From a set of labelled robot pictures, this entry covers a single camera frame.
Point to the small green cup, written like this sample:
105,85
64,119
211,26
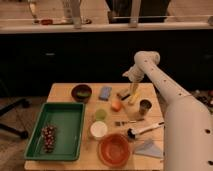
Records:
100,115

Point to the white cup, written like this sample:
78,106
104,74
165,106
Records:
98,129

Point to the grey folded cloth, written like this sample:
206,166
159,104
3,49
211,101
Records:
149,148

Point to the blue sponge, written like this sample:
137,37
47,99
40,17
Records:
105,93

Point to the orange fruit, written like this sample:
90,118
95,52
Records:
116,105

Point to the small red dish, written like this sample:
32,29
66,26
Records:
46,22

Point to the metal cup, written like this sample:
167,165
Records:
144,106

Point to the black office chair base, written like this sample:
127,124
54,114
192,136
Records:
11,120

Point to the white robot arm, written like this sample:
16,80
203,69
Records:
188,130

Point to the green plastic tray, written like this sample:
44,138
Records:
68,119

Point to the orange plastic bowl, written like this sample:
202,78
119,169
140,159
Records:
114,150

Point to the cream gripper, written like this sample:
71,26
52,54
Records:
133,89

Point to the dark brown bowl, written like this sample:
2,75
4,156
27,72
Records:
81,93

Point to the bunch of red grapes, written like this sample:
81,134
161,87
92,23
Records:
48,135

